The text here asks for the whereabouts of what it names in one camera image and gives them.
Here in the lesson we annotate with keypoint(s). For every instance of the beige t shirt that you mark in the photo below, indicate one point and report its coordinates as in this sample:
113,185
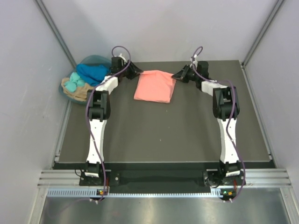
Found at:
77,93

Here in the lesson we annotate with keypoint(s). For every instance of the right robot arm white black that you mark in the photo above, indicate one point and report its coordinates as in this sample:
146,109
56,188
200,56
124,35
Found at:
226,109

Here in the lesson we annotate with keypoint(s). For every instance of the blue t shirt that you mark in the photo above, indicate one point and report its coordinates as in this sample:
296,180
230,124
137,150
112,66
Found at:
93,75

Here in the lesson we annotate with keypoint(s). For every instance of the pink t shirt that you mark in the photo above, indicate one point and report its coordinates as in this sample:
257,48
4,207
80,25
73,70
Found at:
155,86

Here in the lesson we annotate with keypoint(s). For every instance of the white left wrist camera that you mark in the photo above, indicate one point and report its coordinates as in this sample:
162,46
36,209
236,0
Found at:
123,58

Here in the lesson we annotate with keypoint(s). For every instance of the left aluminium frame post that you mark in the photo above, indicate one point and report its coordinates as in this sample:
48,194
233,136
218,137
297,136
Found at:
43,9

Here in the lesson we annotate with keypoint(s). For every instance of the light turquoise t shirt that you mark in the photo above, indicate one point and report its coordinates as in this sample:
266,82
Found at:
74,82

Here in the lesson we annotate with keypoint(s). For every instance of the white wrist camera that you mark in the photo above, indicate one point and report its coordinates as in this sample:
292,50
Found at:
194,60
123,58

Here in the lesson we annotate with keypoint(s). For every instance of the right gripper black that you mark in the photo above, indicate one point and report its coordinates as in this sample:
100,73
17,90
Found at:
182,74

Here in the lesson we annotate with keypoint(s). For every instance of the teal laundry basket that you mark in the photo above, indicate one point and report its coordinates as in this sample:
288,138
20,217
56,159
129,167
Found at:
93,60

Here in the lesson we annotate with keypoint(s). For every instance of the aluminium rail front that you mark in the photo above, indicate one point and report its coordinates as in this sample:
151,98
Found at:
255,178

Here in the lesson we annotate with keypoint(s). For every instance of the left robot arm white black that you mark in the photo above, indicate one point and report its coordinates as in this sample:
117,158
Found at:
97,112

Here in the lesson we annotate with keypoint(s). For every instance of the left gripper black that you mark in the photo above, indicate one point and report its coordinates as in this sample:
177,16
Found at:
134,71

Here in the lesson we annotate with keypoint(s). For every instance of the right aluminium frame post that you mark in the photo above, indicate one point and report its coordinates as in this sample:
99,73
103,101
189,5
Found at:
266,25

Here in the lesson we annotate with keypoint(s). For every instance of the grey slotted cable duct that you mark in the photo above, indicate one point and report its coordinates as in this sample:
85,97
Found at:
97,193

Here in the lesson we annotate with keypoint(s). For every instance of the aluminium frame post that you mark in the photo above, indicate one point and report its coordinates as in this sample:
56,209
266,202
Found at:
266,25
43,9

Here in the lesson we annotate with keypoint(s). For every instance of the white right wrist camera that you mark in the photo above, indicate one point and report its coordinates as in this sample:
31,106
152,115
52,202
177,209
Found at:
194,60

